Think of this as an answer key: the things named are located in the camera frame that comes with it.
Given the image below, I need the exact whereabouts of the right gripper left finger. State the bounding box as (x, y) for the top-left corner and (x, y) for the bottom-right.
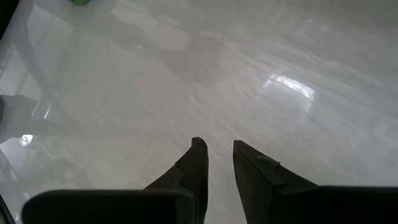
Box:
(143, 136), (209, 224)

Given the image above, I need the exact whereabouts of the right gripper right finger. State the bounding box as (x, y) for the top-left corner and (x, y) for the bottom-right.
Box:
(233, 139), (321, 224)

